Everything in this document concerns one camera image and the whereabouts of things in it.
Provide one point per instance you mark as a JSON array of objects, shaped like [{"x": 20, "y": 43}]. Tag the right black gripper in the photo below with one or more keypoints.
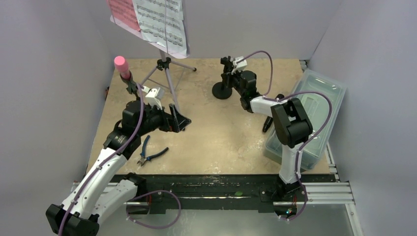
[{"x": 227, "y": 70}]

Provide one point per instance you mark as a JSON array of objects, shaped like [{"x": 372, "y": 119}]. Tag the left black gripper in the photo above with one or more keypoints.
[{"x": 179, "y": 120}]

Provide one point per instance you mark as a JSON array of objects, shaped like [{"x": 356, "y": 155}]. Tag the black microphone stand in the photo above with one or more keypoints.
[
  {"x": 216, "y": 89},
  {"x": 131, "y": 85}
]

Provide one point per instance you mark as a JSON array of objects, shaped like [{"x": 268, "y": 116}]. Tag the black marker pen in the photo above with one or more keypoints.
[{"x": 269, "y": 121}]

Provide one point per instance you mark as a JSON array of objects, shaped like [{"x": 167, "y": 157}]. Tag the lilac music stand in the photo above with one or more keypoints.
[{"x": 164, "y": 62}]

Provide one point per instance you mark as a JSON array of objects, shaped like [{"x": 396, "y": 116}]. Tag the pink toy microphone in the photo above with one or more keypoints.
[{"x": 122, "y": 66}]

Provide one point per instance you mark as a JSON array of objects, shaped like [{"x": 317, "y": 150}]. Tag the white sheet music page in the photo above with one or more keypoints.
[{"x": 162, "y": 23}]

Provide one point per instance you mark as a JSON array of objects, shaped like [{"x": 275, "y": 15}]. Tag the pink sheet music page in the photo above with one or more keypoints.
[{"x": 123, "y": 10}]

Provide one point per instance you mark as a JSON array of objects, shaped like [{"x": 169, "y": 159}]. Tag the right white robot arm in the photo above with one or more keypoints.
[{"x": 291, "y": 123}]

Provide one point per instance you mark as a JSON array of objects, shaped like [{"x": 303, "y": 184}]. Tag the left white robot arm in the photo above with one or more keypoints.
[{"x": 87, "y": 206}]

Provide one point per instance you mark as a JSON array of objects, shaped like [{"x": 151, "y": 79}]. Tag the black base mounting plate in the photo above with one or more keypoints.
[{"x": 261, "y": 192}]

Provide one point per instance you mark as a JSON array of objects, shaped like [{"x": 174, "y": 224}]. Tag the clear plastic storage box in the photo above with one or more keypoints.
[{"x": 317, "y": 109}]

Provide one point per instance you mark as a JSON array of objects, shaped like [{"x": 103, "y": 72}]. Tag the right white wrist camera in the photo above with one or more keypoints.
[{"x": 238, "y": 64}]

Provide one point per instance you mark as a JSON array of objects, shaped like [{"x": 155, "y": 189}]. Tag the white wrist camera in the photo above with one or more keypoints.
[
  {"x": 238, "y": 64},
  {"x": 153, "y": 96}
]

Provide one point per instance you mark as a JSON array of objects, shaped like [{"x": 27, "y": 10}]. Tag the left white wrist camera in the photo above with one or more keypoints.
[{"x": 153, "y": 96}]

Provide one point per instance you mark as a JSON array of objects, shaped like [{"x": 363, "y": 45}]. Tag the aluminium rail frame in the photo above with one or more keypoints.
[{"x": 222, "y": 138}]

